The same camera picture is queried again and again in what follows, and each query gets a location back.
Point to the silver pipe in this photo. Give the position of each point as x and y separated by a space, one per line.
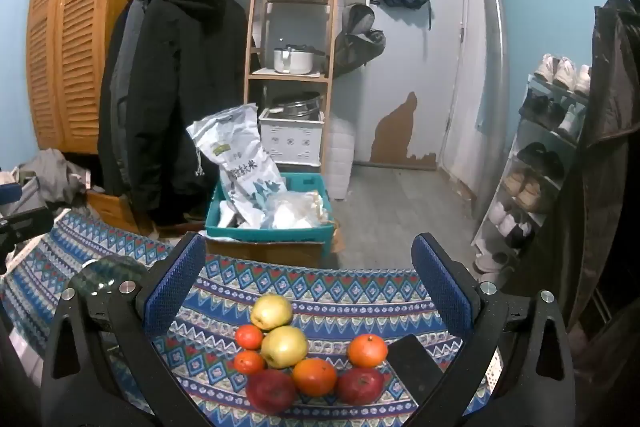
492 57

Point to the blue patterned tablecloth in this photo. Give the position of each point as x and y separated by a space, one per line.
325 292

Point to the yellow apple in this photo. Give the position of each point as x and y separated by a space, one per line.
271 311
285 346

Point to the wooden louvered wardrobe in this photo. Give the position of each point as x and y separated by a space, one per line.
75 57

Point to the clear plastic bag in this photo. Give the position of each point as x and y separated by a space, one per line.
295 212

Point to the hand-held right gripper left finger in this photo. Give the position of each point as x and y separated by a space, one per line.
175 287

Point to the white door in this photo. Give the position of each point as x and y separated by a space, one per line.
415 72

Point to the cardboard box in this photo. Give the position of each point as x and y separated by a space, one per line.
270 254

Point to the black hooded coat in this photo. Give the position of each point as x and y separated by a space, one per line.
190 82

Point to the shoe rack with shoes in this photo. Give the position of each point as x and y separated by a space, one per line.
535 157

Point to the grey jacket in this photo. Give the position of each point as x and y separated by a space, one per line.
117 97

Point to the teal plastic crate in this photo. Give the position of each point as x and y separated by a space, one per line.
270 237

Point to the dark hanging coat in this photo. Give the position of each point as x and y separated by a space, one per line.
610 157

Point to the white rice bag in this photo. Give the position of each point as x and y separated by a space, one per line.
240 157

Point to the white quilted box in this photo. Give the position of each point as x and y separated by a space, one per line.
339 157

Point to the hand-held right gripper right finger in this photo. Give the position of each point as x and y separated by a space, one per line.
442 287

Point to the black smartphone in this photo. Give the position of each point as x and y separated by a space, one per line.
415 362

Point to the wooden shelf rack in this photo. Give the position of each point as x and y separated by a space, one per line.
252 57

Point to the red apple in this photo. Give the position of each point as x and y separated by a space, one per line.
270 390
359 386

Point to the grey clothes pile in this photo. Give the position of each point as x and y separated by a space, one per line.
55 177

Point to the orange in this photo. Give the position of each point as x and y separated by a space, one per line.
314 376
367 350

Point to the wooden drawer box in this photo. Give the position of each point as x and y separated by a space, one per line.
117 209

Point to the small tangerine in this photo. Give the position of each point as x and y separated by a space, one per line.
249 337
249 362

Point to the dark patterned glass bowl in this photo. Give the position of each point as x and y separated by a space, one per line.
107 274

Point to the white perforated basket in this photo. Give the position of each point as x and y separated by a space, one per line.
292 139

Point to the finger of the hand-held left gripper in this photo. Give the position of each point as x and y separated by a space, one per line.
10 194

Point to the grey hanging bag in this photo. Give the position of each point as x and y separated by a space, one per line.
357 42

